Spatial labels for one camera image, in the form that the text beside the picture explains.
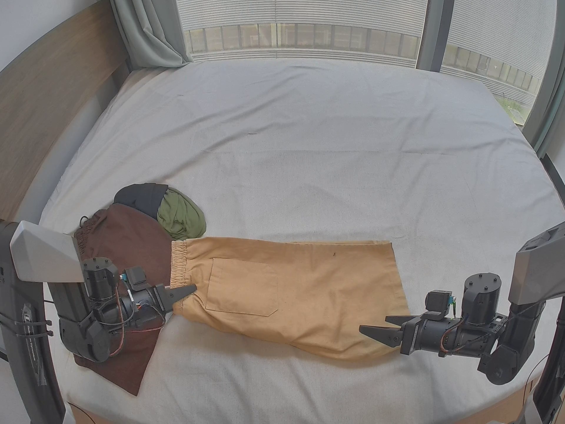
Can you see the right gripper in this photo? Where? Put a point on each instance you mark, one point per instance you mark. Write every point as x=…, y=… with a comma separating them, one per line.
x=426, y=334

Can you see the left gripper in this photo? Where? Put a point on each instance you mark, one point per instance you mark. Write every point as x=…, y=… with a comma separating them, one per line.
x=152, y=303

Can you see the tan shorts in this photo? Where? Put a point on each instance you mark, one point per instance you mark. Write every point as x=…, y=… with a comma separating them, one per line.
x=309, y=289

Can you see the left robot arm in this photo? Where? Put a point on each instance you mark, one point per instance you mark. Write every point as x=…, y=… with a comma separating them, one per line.
x=44, y=254

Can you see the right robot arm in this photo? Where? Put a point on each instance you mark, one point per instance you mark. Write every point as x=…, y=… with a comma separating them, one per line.
x=527, y=276

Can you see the bed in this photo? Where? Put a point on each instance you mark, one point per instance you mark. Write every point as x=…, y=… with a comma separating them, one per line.
x=309, y=148

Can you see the brown shorts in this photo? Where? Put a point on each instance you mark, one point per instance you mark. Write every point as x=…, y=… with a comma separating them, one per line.
x=128, y=241

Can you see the green garment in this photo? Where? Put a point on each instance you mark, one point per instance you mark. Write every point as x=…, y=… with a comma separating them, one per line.
x=183, y=217

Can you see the black garment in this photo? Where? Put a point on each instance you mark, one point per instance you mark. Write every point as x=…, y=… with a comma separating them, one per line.
x=139, y=198

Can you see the grey-green curtain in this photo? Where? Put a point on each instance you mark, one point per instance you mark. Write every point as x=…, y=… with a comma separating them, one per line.
x=141, y=24

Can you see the window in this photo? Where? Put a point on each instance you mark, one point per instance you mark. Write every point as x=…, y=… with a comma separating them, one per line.
x=309, y=11

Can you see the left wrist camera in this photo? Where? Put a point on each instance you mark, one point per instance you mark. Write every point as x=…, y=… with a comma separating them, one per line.
x=136, y=279

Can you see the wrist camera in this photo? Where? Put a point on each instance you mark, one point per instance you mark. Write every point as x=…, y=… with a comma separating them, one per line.
x=439, y=304
x=136, y=279

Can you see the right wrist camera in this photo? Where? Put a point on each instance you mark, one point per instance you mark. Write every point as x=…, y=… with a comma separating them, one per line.
x=439, y=304

